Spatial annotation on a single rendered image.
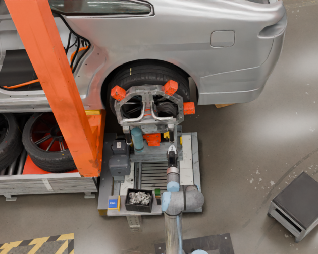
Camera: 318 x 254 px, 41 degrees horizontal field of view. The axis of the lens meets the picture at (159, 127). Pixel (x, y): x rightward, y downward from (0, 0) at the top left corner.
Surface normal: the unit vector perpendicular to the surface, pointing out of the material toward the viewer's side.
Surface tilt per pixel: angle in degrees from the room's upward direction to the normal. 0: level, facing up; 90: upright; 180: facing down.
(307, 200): 0
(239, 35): 90
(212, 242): 0
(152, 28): 81
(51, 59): 90
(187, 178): 0
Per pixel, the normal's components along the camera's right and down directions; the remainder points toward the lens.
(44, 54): 0.00, 0.80
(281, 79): -0.07, -0.59
